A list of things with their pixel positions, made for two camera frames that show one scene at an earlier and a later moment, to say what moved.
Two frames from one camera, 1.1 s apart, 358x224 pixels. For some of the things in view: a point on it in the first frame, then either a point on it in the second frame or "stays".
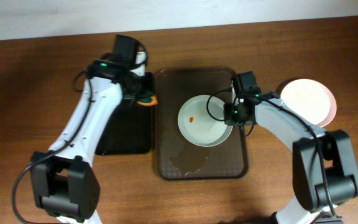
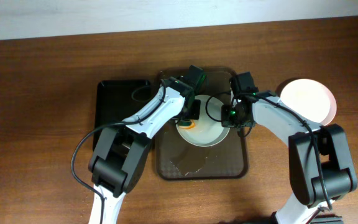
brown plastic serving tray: (179, 159) stays
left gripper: (146, 94) -> (193, 109)
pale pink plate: (311, 99) stays
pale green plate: (201, 121) stays
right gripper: (229, 115) stays
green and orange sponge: (153, 101) -> (187, 124)
